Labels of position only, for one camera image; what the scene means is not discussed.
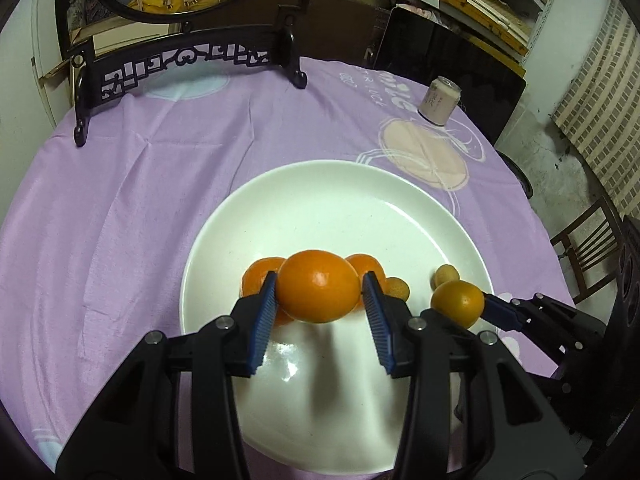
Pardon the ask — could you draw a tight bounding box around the small yellow-orange citrus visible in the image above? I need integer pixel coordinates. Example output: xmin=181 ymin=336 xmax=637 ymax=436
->
xmin=431 ymin=280 xmax=486 ymax=329

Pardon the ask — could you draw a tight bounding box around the stack of yellow flat boxes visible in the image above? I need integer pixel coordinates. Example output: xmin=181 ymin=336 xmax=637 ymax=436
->
xmin=430 ymin=0 xmax=548 ymax=58

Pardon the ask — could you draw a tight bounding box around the small brown longan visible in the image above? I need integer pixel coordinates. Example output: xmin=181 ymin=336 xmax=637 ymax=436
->
xmin=384 ymin=277 xmax=412 ymax=306
xmin=432 ymin=265 xmax=461 ymax=291

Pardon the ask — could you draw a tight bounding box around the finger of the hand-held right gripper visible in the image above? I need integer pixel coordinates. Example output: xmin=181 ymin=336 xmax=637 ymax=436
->
xmin=481 ymin=292 xmax=607 ymax=357

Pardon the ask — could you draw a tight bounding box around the pink drink can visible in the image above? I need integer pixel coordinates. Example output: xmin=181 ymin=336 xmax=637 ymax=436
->
xmin=417 ymin=76 xmax=462 ymax=127

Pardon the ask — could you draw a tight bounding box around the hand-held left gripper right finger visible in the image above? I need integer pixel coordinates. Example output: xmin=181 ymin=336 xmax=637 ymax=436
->
xmin=362 ymin=271 xmax=586 ymax=480

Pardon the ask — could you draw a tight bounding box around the large orange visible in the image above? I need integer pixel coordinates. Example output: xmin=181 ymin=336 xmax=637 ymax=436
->
xmin=276 ymin=250 xmax=361 ymax=324

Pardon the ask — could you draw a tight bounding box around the brown wooden cabinet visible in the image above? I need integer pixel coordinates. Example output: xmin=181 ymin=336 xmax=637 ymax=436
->
xmin=197 ymin=0 xmax=401 ymax=68

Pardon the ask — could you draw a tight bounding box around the black glossy board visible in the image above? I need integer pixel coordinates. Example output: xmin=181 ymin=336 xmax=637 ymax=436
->
xmin=372 ymin=5 xmax=528 ymax=146

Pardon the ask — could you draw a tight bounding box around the purple printed tablecloth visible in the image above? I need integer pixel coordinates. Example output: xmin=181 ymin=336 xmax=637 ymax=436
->
xmin=0 ymin=55 xmax=576 ymax=480

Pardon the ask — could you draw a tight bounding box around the tangerine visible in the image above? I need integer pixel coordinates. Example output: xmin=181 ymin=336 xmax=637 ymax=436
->
xmin=242 ymin=256 xmax=296 ymax=327
xmin=345 ymin=254 xmax=387 ymax=312

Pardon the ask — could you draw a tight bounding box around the white metal shelf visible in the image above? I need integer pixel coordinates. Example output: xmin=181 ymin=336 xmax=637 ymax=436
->
xmin=425 ymin=0 xmax=566 ymax=73

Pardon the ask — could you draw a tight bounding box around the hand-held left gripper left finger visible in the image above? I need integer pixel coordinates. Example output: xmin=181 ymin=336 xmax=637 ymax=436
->
xmin=55 ymin=271 xmax=279 ymax=480

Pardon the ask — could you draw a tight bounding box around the brick-pattern sheet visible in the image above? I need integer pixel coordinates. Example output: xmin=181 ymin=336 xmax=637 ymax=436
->
xmin=550 ymin=0 xmax=640 ymax=218

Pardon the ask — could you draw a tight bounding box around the wooden chair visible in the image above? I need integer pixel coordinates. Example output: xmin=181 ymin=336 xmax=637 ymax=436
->
xmin=550 ymin=195 xmax=627 ymax=306

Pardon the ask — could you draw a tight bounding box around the white round plate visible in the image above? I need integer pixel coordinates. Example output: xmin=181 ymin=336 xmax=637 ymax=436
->
xmin=180 ymin=160 xmax=496 ymax=473

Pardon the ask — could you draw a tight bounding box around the black carved wooden stand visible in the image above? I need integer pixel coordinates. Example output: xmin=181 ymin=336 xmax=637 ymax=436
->
xmin=55 ymin=0 xmax=321 ymax=148

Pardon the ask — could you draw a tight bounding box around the white cabinet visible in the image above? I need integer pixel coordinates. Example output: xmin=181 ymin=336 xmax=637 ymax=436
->
xmin=30 ymin=0 xmax=76 ymax=128

